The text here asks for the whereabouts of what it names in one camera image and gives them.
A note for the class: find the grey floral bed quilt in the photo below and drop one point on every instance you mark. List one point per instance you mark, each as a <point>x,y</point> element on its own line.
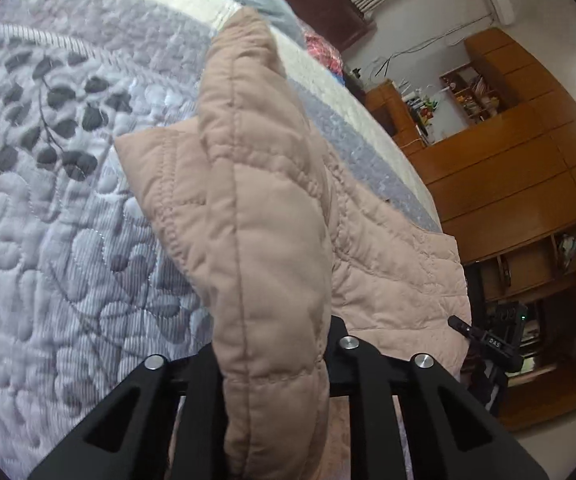
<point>68,210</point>

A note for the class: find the wooden open bookshelf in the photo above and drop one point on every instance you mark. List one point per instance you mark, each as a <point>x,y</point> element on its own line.
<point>522,265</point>

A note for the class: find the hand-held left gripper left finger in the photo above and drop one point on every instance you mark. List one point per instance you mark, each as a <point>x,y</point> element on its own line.
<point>203,410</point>

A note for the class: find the dark nightstand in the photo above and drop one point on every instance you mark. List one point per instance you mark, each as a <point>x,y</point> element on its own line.
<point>355,80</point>

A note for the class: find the red patterned pillow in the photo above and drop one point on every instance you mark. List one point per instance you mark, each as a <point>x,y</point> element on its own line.
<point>323,52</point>

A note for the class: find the wooden wall shelf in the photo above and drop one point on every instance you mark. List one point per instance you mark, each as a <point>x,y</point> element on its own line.
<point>472,92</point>

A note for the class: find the dark wooden headboard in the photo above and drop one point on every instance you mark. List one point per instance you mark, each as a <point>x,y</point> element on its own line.
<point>328,5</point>

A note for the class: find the beige quilted coat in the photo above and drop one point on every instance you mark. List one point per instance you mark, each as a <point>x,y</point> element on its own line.
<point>268,210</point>

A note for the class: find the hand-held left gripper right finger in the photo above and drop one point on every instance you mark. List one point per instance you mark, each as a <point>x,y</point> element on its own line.
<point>367,400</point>

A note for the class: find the curved wooden wardrobe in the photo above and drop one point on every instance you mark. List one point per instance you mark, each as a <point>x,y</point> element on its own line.
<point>507,160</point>

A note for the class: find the wooden desk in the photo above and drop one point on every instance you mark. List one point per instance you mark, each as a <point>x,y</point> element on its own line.
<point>392,115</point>

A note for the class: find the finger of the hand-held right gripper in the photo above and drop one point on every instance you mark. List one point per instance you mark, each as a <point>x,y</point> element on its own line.
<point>462,327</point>

